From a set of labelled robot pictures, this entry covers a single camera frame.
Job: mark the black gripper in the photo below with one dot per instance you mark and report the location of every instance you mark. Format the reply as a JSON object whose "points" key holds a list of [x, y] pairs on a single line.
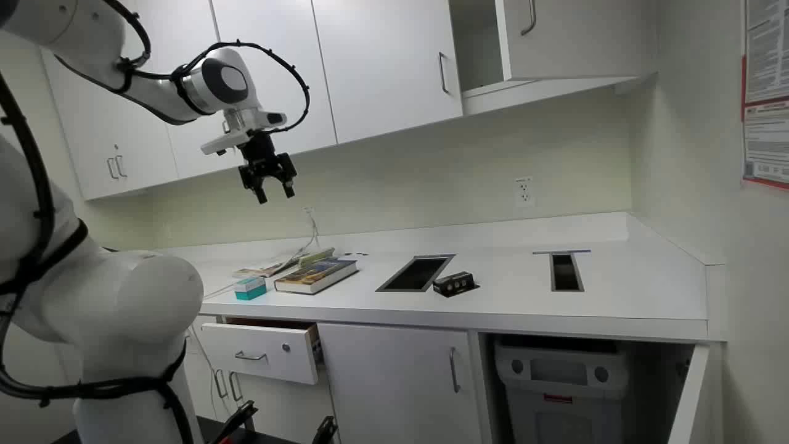
{"points": [[264, 161]]}

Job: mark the white base cabinet door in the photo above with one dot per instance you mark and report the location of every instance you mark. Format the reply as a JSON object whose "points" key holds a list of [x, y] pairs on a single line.
{"points": [[207, 385], [285, 411], [689, 399], [395, 385]]}

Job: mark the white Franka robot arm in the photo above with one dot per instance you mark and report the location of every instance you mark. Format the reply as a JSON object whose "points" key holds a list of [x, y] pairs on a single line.
{"points": [[125, 305]]}

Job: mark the white open drawer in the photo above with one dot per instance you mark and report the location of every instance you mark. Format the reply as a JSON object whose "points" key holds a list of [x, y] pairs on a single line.
{"points": [[260, 352]]}

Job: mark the white base cabinet door, closed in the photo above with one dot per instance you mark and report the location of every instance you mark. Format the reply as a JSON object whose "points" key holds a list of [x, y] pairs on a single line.
{"points": [[207, 385], [395, 385], [285, 411]]}

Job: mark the stack of papers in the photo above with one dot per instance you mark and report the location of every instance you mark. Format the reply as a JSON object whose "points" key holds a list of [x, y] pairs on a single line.
{"points": [[272, 266]]}

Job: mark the dark hardcover book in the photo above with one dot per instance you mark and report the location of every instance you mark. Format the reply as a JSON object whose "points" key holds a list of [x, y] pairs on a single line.
{"points": [[318, 276]]}

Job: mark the small teal box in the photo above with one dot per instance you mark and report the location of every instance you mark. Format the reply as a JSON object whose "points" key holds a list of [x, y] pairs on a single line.
{"points": [[251, 290]]}

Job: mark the wide black counter opening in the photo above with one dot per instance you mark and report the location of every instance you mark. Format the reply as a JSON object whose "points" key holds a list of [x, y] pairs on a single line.
{"points": [[415, 276]]}

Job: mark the small black desk object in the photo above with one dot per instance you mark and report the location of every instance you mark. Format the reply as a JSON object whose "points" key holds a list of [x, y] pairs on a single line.
{"points": [[456, 284]]}

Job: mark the narrow black counter opening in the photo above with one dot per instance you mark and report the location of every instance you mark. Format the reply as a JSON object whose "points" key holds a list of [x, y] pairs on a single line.
{"points": [[565, 272]]}

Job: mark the dishwasher under counter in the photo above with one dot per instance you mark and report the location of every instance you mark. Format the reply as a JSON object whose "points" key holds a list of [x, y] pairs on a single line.
{"points": [[564, 396]]}

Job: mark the large labor law poster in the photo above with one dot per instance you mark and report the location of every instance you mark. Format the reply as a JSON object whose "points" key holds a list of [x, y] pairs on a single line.
{"points": [[767, 89]]}

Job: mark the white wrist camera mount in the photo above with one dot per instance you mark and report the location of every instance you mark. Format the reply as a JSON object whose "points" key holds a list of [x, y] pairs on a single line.
{"points": [[220, 146]]}

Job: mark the white wall cabinet frame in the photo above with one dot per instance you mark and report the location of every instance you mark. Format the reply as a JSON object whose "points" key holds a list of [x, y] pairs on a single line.
{"points": [[483, 50]]}

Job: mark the white wall outlet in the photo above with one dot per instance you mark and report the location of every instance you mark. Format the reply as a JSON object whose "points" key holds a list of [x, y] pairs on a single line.
{"points": [[525, 193]]}

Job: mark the white wall cabinet door, open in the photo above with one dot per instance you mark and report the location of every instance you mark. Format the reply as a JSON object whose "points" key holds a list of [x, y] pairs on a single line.
{"points": [[576, 39]]}

